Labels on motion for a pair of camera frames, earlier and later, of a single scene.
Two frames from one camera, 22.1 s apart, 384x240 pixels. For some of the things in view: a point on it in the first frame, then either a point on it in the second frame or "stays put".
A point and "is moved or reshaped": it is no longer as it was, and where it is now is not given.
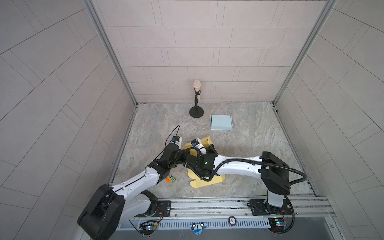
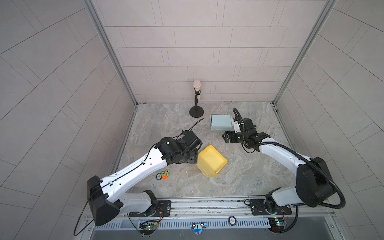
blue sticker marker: x=198 y=227 stays put
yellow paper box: x=196 y=180 is moved or reshaped
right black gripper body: x=209 y=151 -> x=234 y=137
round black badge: x=232 y=221 stays put
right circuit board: x=276 y=224 stays put
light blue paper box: x=221 y=122 stays put
